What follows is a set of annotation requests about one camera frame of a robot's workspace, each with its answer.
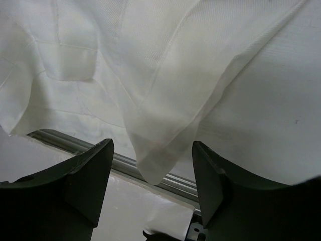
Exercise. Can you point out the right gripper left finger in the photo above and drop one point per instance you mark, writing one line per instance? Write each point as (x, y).
(63, 202)

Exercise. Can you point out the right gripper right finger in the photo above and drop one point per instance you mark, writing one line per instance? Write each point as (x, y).
(236, 204)

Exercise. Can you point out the white pleated skirt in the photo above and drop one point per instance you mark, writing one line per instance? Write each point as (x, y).
(153, 68)

